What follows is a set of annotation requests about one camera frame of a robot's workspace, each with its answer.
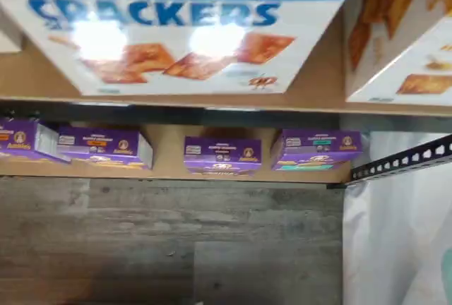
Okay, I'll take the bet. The purple snack box teal band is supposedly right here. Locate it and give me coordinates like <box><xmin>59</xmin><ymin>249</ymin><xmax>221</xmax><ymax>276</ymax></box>
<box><xmin>270</xmin><ymin>128</ymin><xmax>364</xmax><ymax>172</ymax></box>

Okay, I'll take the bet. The yellow white pretzel crackers box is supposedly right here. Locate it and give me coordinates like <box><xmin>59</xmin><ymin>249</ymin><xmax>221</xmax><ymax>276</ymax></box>
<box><xmin>344</xmin><ymin>0</ymin><xmax>452</xmax><ymax>104</ymax></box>

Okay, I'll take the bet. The blue white pretzel crackers box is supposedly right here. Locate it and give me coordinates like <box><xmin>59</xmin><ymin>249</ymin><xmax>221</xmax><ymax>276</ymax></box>
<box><xmin>0</xmin><ymin>0</ymin><xmax>367</xmax><ymax>97</ymax></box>

